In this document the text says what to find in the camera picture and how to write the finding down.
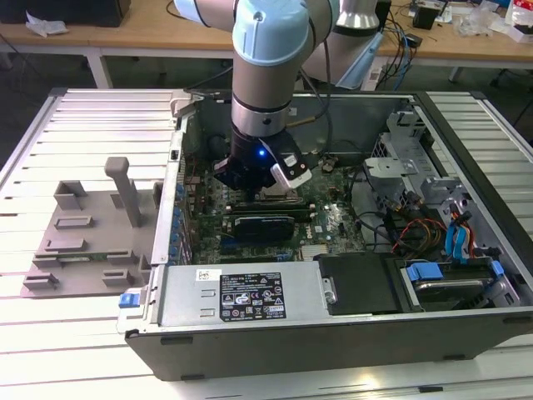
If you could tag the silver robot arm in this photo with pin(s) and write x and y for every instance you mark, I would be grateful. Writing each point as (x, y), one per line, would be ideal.
(262, 83)

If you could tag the black graphics card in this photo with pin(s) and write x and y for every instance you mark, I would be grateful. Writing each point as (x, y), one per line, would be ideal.
(262, 228)

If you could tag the dark round battery holder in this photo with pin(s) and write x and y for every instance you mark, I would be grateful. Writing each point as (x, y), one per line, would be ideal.
(328, 166)

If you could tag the green motherboard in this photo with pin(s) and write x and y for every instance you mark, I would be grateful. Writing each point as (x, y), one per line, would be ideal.
(337, 200)

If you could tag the small silver heatsink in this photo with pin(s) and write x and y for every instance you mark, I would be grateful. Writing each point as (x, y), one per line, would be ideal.
(314, 252)

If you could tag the silver power supply with label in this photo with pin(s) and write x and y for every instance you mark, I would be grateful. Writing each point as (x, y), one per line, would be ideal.
(187, 300)

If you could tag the grey parts rack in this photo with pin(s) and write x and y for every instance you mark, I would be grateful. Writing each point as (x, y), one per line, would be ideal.
(104, 241)

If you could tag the black plastic shroud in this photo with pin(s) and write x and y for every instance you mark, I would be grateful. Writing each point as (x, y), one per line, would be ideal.
(358, 283)

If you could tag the silver metal drive cage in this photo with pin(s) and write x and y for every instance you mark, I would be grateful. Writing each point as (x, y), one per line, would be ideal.
(404, 137)

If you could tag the blue case latch tab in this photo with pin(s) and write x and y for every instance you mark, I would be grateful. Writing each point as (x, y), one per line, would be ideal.
(128, 301)

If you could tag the green RAM stick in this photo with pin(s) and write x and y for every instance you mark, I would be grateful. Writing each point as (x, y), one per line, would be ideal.
(75, 258)

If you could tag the black PC case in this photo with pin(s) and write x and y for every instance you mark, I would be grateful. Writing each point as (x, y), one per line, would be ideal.
(333, 350)

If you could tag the hard disk in blue carrier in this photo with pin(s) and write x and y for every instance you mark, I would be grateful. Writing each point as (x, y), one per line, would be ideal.
(424, 273)

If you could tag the wooden desk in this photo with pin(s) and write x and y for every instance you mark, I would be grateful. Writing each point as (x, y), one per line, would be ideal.
(83, 37)

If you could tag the small black adapter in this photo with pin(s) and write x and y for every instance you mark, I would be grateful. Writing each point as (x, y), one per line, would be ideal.
(413, 40)

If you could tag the small black box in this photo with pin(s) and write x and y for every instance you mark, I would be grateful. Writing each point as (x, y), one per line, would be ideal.
(426, 18)

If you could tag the crumpled white paper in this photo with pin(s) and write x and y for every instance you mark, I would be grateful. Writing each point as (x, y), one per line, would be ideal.
(46, 27)

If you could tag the clear plastic bags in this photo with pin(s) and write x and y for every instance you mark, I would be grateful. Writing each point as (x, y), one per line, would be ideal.
(479, 21)

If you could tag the red and white box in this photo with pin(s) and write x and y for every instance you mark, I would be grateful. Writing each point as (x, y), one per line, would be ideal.
(520, 16)

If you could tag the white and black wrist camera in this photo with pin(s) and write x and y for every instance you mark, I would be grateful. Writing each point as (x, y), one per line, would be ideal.
(291, 179)

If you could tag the grey bracket with hole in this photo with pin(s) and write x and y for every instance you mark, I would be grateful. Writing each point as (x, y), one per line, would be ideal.
(385, 173)

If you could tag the silver metal bracket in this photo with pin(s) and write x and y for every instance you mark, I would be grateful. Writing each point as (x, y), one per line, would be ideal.
(437, 187)

